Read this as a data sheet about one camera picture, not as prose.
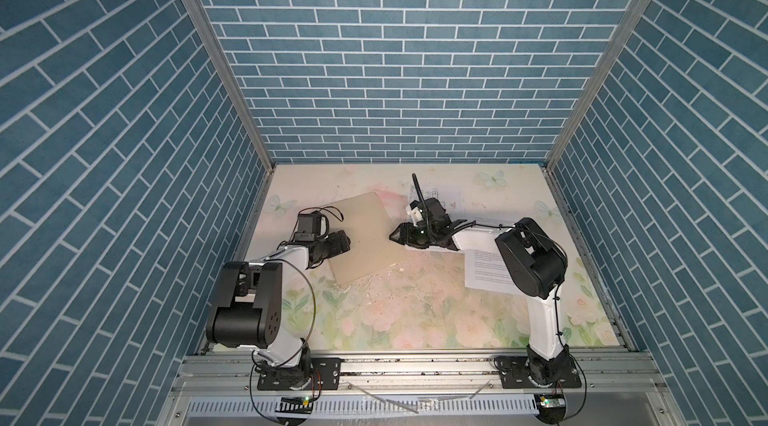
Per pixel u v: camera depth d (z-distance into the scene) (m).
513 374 0.73
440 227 0.80
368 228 1.03
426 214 0.79
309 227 0.75
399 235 0.89
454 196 1.12
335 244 0.86
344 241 0.87
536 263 0.56
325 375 0.73
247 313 0.45
